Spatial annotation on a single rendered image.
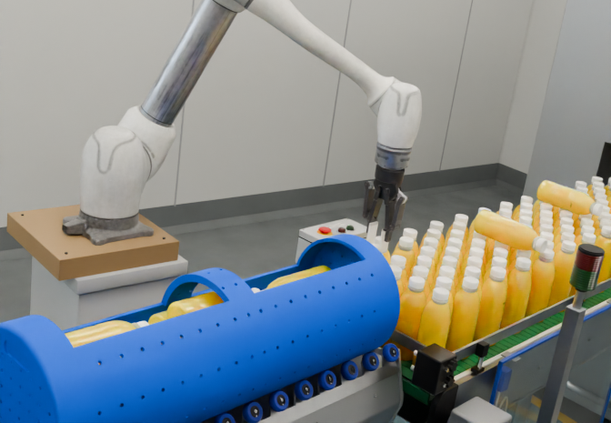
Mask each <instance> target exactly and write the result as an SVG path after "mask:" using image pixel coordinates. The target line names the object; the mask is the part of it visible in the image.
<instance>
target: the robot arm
mask: <svg viewBox="0 0 611 423"><path fill-rule="evenodd" d="M245 10H248V11H249V12H251V13H253V14H254V15H257V16H258V17H260V18H261V19H263V20H265V21H266V22H267V23H268V24H270V25H272V26H273V27H275V28H276V29H278V30H279V31H280V32H282V33H283V34H285V35H286V36H288V37H289V38H290V39H292V40H293V41H294V42H296V43H297V44H299V45H300V46H302V47H303V48H304V49H305V50H307V51H308V52H310V53H311V54H313V55H315V56H317V57H318V58H320V59H321V60H323V61H324V62H326V63H328V64H329V65H331V66H332V67H333V68H335V69H337V70H338V71H340V72H341V73H343V74H344V75H346V76H348V77H349V78H351V79H352V80H353V81H354V82H355V83H357V84H358V85H359V86H360V87H361V88H362V89H363V90H364V92H365V93H366V96H367V105H368V106H369V107H370V108H371V109H372V111H373V112H374V113H375V115H376V116H377V134H378V139H377V143H376V155H375V162H376V171H375V180H374V181H368V182H365V189H366V193H365V201H364V208H363V218H365V219H366V220H367V227H366V233H367V238H366V240H367V241H368V242H370V243H371V244H374V243H375V240H376V231H377V226H378V222H377V220H378V219H377V216H378V213H379V210H380V208H381V206H382V203H383V200H385V205H386V219H385V228H383V229H382V233H381V238H380V244H379V249H378V250H379V251H380V252H381V253H382V254H383V253H385V252H387V247H388V242H390V241H391V237H392V232H393V231H394V230H397V229H399V228H400V226H401V222H402V217H403V214H404V210H405V206H406V202H407V201H408V199H409V196H405V195H404V194H403V193H402V192H401V191H402V189H401V184H402V182H403V179H404V174H405V168H407V167H408V166H409V160H410V156H411V152H412V146H413V143H414V141H415V139H416V135H417V132H418V128H419V125H420V120H421V114H422V99H421V94H420V90H419V89H418V88H417V87H416V86H413V85H411V84H408V83H402V82H400V81H398V80H397V79H395V78H394V77H384V76H381V75H379V74H378V73H377V72H376V71H374V70H373V69H372V68H370V67H369V66H368V65H366V64H365V63H363V62H362V61H361V60H359V59H358V58H357V57H355V56H354V55H352V54H351V53H350V52H348V51H347V50H346V49H344V48H343V47H342V46H341V45H340V44H338V43H337V42H336V41H334V40H333V39H332V38H330V37H329V36H328V35H326V34H325V33H323V32H322V31H321V30H319V29H318V28H317V27H315V26H314V25H313V24H311V23H310V22H309V21H308V20H307V19H306V18H305V17H304V16H303V15H302V14H301V13H300V12H299V11H298V10H297V9H296V8H295V6H294V5H293V4H292V3H291V1H290V0H201V1H200V3H199V5H198V6H197V8H196V10H195V11H194V13H193V15H192V17H191V18H190V20H189V22H188V24H187V25H186V27H185V30H184V32H183V33H182V34H181V36H180V38H179V39H178V41H177V43H176V45H175V47H174V49H173V51H172V52H171V54H170V56H169V57H168V58H167V60H166V62H165V64H164V66H163V68H162V70H161V71H160V73H159V75H158V77H157V78H156V80H155V82H154V83H153V85H152V87H151V89H150V90H149V92H148V94H147V96H146V97H145V100H144V102H143V104H142V105H139V106H134V107H131V108H129V109H128V111H127V112H126V113H125V115H124V117H123V118H122V120H121V121H120V123H119V124H118V125H117V126H103V127H101V128H99V129H97V130H96V131H95V132H94V133H93V134H92V135H91V136H90V137H89V139H88V140H87V142H86V144H85V148H84V151H83V155H82V162H81V171H80V210H79V215H77V216H70V217H64V218H63V226H62V230H64V232H63V233H65V234H68V235H82V236H84V237H86V238H87V239H89V240H90V241H91V243H92V244H93V245H95V246H102V245H104V244H107V243H111V242H115V241H120V240H126V239H130V238H136V237H150V236H152V235H153V234H154V229H153V228H151V227H148V226H146V225H144V224H143V223H141V222H140V221H139V215H138V211H139V204H140V199H141V195H142V193H143V190H144V187H145V183H146V182H147V181H148V180H150V179H151V178H152V177H153V176H154V175H155V174H156V172H157V171H158V170H159V168H160V167H161V166H162V164H163V163H164V161H165V158H166V156H167V154H168V151H169V149H170V147H171V145H172V144H173V142H174V141H175V137H176V133H175V125H174V121H175V119H176V117H177V115H178V114H179V112H180V110H181V109H182V107H183V105H184V103H185V101H186V99H187V98H188V97H189V95H190V94H191V92H192V90H193V88H194V87H195V84H196V83H197V81H198V79H199V77H200V76H201V75H202V73H203V72H204V70H205V68H206V66H207V64H208V62H209V61H210V59H211V57H212V56H213V54H214V52H215V51H216V49H217V47H218V46H219V44H220V42H221V41H222V39H223V37H224V36H225V33H226V31H227V30H228V28H229V26H230V25H231V24H232V22H233V21H234V19H235V16H236V15H237V13H241V12H243V11H245ZM375 190H376V193H375ZM397 196H398V198H397V199H396V197H397ZM396 200H397V202H396ZM395 205H396V208H395ZM375 221H376V222H375Z"/></svg>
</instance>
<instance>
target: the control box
mask: <svg viewBox="0 0 611 423"><path fill-rule="evenodd" d="M341 223H342V224H341ZM336 224H337V225H336ZM339 224H341V225H339ZM348 225H351V226H353V227H354V230H348V229H346V226H348ZM319 227H329V228H331V229H332V231H331V232H330V233H328V234H323V233H321V231H319V230H318V228H319ZM339 227H344V228H345V229H346V231H345V232H339V231H338V228H339ZM341 234H349V235H354V236H358V237H362V238H363V239H365V240H366V238H367V233H366V227H365V226H363V225H361V224H359V223H356V222H355V221H353V220H351V219H349V218H345V219H341V220H337V221H334V222H330V223H326V224H322V225H318V226H314V227H308V228H304V229H300V230H299V238H298V245H297V251H296V258H295V262H296V263H297V261H298V258H299V257H300V256H301V254H302V253H303V251H304V250H305V249H306V248H307V247H308V246H309V245H310V244H312V243H313V242H315V241H317V240H319V239H323V238H326V237H332V236H336V235H341Z"/></svg>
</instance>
